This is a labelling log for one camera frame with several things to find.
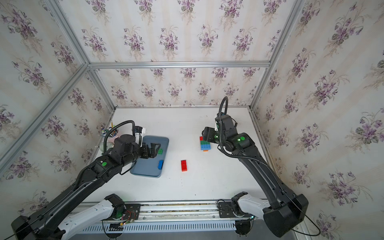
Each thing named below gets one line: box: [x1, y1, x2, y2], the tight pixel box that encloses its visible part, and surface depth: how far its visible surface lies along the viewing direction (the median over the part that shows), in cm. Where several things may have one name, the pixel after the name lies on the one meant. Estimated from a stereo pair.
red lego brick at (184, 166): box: [181, 160, 188, 172], surface depth 90 cm
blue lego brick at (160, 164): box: [157, 160, 164, 170], surface depth 89 cm
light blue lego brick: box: [200, 144, 211, 150], surface depth 95 cm
